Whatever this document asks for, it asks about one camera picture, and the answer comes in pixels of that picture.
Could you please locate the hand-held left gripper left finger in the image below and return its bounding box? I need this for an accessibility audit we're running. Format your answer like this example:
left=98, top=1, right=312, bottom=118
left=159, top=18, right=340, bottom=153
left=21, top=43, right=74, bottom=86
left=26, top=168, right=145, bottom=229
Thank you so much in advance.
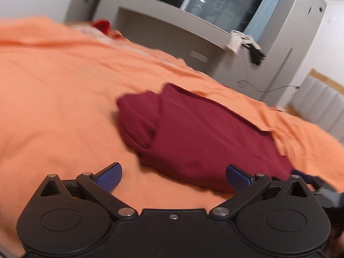
left=38, top=162, right=139, bottom=221

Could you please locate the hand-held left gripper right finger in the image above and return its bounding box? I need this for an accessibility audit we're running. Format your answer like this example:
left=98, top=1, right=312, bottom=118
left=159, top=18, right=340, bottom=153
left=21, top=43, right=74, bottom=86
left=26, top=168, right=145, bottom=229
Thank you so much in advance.
left=209, top=164, right=313, bottom=219

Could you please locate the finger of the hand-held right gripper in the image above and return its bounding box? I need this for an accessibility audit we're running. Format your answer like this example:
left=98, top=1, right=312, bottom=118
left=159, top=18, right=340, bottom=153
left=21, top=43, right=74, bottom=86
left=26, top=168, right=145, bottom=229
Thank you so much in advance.
left=292, top=169, right=337, bottom=194

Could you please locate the dark red long-sleeve shirt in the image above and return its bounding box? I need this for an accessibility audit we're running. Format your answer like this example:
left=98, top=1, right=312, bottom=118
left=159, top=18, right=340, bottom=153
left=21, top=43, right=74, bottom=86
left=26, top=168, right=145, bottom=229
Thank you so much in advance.
left=117, top=83, right=299, bottom=194

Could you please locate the red clothes pile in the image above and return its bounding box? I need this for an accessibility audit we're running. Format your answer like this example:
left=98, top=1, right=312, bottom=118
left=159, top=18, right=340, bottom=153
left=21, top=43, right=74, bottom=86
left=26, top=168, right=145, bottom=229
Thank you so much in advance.
left=72, top=23, right=124, bottom=43

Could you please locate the grey padded headboard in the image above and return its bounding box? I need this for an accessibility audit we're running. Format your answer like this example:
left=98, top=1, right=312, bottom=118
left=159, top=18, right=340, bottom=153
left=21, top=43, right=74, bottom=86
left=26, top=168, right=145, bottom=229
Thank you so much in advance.
left=278, top=68, right=344, bottom=140

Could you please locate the orange bedsheet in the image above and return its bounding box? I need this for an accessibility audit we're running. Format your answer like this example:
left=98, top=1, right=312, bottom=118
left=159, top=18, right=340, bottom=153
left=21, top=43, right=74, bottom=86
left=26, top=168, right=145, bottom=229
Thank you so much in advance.
left=0, top=16, right=344, bottom=256

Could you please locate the tall grey wardrobe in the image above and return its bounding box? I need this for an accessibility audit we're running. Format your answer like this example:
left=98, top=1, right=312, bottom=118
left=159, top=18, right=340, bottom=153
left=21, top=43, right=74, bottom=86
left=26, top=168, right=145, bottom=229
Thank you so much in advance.
left=212, top=0, right=328, bottom=106

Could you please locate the black garment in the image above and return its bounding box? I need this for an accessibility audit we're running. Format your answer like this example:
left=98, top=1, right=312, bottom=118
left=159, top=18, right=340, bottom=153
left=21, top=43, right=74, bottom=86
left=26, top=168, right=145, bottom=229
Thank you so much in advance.
left=242, top=41, right=266, bottom=66

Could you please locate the red cloth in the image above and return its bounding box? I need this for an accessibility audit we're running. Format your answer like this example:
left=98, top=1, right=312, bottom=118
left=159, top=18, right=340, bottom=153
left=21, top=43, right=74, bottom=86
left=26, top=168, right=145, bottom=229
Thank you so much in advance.
left=91, top=19, right=111, bottom=35

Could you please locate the grey window sill cabinet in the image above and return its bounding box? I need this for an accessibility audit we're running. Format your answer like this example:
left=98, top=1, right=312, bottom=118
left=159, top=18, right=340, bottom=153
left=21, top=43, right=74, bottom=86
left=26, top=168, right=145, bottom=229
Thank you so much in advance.
left=114, top=0, right=235, bottom=79

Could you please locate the light blue curtain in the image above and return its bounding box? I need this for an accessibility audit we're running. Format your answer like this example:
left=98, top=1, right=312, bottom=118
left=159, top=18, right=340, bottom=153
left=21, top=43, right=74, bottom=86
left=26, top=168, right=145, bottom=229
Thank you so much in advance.
left=243, top=0, right=289, bottom=42

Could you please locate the window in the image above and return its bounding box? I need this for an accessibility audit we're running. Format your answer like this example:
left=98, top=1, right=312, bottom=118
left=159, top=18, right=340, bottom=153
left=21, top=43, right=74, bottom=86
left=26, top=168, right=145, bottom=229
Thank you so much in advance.
left=127, top=0, right=272, bottom=33

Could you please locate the black cable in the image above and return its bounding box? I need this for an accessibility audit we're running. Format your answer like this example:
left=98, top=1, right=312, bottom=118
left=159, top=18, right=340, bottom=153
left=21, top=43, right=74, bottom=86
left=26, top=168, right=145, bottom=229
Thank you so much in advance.
left=238, top=79, right=300, bottom=94

